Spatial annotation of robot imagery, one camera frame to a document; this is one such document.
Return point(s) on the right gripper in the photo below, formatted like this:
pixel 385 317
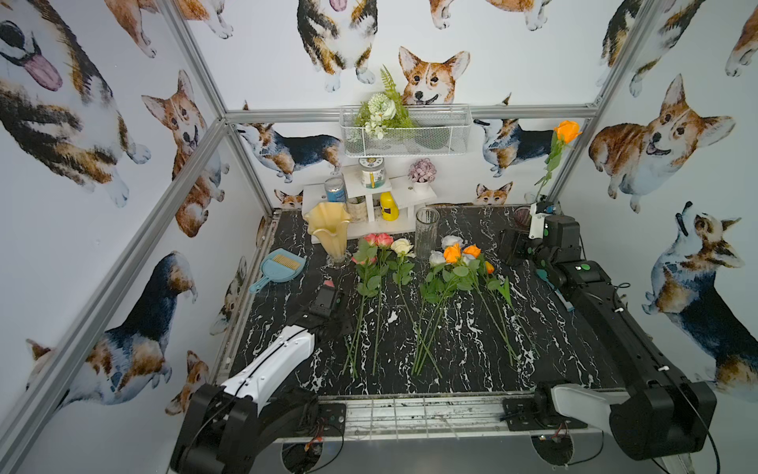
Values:
pixel 519 237

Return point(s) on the pink rose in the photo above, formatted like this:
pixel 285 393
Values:
pixel 365 243
pixel 383 243
pixel 366 270

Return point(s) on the orange rose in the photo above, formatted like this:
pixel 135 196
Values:
pixel 450 266
pixel 494 292
pixel 563 135

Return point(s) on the cream rose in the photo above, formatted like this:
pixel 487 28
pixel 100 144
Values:
pixel 403 268

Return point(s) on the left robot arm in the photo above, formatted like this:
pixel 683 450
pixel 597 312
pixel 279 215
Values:
pixel 228 425

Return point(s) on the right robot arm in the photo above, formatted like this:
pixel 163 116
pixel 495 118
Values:
pixel 660 412

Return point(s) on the teal rubber glove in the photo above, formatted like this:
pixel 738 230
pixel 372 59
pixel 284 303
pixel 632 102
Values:
pixel 542 274

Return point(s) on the purple glass vase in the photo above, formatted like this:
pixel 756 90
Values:
pixel 522 217

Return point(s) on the teal dustpan with brush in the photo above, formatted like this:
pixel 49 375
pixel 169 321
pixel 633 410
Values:
pixel 278 267

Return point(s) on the yellow fluted vase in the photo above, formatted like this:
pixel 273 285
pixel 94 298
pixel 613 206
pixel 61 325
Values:
pixel 328 223

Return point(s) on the woven small jar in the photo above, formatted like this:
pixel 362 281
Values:
pixel 357 209

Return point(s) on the yellow bottle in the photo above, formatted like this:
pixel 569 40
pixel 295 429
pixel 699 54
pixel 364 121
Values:
pixel 389 208

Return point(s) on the clear glass cylinder vase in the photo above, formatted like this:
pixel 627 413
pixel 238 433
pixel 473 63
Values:
pixel 427 219

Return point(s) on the white lidded jar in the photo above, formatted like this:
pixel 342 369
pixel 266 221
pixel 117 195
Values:
pixel 372 172

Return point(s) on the small pink potted flower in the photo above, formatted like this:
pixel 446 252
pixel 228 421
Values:
pixel 421 174

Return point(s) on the white green artificial bouquet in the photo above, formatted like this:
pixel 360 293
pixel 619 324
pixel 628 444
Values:
pixel 384 111

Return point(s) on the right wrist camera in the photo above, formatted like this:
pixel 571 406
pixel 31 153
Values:
pixel 537 222

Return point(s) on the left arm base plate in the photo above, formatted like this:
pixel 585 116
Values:
pixel 313 420

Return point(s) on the white wire basket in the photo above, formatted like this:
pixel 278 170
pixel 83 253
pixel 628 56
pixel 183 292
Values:
pixel 438 130

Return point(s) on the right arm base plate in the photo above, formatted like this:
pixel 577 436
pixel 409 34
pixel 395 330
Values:
pixel 525 414

